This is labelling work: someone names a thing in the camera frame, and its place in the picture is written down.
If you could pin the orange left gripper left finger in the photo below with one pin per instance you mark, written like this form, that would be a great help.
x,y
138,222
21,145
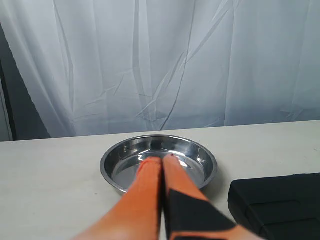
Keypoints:
x,y
137,215

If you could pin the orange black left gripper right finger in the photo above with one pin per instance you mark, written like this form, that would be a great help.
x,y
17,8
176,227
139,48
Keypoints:
x,y
188,213

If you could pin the black tool case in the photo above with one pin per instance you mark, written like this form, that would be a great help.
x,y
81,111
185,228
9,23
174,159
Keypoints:
x,y
278,208

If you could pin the round stainless steel pan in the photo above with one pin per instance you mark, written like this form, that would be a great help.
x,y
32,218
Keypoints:
x,y
120,163

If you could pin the white backdrop curtain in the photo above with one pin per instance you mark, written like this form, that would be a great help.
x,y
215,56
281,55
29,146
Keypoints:
x,y
96,67

